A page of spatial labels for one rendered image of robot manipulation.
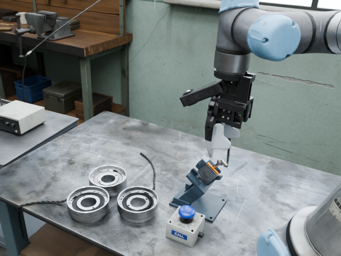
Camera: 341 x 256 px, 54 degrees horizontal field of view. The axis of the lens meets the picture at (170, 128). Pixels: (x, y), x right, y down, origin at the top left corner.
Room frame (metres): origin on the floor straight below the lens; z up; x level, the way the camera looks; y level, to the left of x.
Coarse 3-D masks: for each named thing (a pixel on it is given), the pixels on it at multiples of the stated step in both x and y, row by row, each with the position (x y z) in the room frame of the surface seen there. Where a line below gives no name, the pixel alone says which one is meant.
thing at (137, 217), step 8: (128, 192) 0.72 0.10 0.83; (152, 192) 0.71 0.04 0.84; (120, 200) 0.68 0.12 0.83; (128, 200) 0.68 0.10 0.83; (136, 200) 0.70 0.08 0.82; (144, 200) 0.69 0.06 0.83; (120, 208) 0.64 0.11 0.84; (136, 208) 0.65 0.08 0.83; (152, 208) 0.64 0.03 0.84; (128, 216) 0.63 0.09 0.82; (136, 216) 0.63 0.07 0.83; (144, 216) 0.63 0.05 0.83; (152, 216) 0.65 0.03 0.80
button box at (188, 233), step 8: (176, 216) 0.61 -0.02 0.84; (200, 216) 0.62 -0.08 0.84; (168, 224) 0.59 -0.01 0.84; (176, 224) 0.59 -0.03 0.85; (184, 224) 0.59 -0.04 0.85; (192, 224) 0.59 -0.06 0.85; (200, 224) 0.60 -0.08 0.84; (168, 232) 0.59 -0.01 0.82; (176, 232) 0.58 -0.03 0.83; (184, 232) 0.57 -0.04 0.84; (192, 232) 0.57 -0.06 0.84; (200, 232) 0.59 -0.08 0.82; (176, 240) 0.58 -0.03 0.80; (184, 240) 0.57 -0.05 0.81; (192, 240) 0.56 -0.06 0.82
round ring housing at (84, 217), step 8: (72, 192) 0.69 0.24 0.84; (80, 192) 0.70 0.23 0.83; (96, 192) 0.71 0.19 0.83; (104, 192) 0.70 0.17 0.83; (80, 200) 0.67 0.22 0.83; (88, 200) 0.69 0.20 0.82; (96, 200) 0.68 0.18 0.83; (72, 208) 0.63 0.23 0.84; (88, 208) 0.64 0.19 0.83; (104, 208) 0.64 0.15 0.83; (72, 216) 0.62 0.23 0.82; (80, 216) 0.62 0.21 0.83; (88, 216) 0.62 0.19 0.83; (96, 216) 0.62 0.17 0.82
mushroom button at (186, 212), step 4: (180, 208) 0.61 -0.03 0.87; (184, 208) 0.61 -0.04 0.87; (188, 208) 0.61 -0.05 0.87; (192, 208) 0.61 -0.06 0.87; (180, 212) 0.60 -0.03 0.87; (184, 212) 0.60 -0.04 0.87; (188, 212) 0.60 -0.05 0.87; (192, 212) 0.60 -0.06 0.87; (184, 216) 0.59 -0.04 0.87; (188, 216) 0.59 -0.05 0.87; (192, 216) 0.59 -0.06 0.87
